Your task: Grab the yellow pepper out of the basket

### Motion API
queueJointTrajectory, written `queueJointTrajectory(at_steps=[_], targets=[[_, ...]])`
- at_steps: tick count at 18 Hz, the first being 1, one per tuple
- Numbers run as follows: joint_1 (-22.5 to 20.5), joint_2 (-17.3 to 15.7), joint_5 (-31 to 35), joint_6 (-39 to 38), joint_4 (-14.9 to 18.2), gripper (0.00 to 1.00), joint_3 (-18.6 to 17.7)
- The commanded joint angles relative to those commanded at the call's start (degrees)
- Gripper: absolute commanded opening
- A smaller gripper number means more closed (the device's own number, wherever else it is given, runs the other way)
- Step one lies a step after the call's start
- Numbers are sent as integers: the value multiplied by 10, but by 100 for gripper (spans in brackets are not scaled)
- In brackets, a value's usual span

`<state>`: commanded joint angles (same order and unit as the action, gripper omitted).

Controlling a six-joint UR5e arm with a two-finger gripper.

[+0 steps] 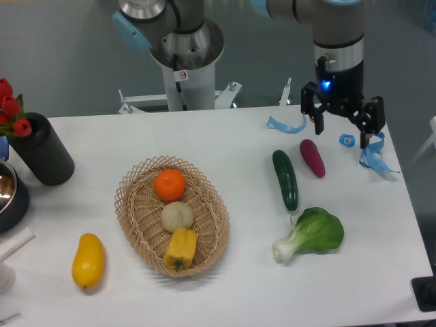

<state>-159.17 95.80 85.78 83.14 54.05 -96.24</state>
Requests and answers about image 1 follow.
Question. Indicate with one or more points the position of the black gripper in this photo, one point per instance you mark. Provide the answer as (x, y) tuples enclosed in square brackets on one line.
[(341, 94)]

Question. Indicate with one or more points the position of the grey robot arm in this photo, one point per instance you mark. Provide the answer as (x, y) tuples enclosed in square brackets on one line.
[(337, 26)]

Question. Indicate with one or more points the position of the yellow bell pepper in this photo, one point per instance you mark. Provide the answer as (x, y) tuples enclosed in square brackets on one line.
[(181, 250)]

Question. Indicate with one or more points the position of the woven wicker basket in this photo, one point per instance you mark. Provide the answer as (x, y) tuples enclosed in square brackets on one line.
[(138, 210)]

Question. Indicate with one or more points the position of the small blue tag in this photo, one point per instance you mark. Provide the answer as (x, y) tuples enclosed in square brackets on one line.
[(347, 140)]

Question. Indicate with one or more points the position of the purple sweet potato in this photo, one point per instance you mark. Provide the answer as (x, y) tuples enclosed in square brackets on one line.
[(312, 157)]

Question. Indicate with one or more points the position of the blue curved ribbon strip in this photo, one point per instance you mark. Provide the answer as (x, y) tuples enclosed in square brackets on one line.
[(288, 129)]

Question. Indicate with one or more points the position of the green cucumber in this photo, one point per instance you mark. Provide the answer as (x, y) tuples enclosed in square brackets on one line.
[(286, 177)]

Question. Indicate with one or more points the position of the green bok choy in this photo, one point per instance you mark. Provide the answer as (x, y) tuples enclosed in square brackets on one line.
[(315, 230)]

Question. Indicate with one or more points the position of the orange tangerine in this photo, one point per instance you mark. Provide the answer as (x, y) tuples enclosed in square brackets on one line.
[(169, 185)]

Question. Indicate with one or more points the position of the white steamed bun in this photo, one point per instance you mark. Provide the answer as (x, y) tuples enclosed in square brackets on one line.
[(176, 215)]

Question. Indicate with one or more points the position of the black device at table edge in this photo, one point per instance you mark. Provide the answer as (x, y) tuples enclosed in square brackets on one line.
[(424, 292)]

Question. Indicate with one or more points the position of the yellow mango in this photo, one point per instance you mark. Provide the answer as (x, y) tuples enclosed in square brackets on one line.
[(89, 261)]

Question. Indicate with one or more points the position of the black cylindrical vase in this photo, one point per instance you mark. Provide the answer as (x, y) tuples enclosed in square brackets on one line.
[(43, 152)]

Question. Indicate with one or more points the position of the red tulip flowers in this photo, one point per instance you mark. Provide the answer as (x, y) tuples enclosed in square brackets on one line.
[(14, 122)]

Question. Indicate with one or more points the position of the black metal bowl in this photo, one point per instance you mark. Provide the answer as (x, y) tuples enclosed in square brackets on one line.
[(14, 197)]

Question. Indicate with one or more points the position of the white object at left edge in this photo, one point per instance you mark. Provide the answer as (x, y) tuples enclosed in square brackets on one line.
[(8, 274)]

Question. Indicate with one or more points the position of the blue lanyard ribbon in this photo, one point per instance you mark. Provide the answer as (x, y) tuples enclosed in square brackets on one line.
[(371, 156)]

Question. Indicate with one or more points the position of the white metal mounting frame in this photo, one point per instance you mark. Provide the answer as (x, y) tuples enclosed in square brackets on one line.
[(178, 98)]

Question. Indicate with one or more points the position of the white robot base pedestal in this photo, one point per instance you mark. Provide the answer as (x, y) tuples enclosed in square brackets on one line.
[(190, 58)]

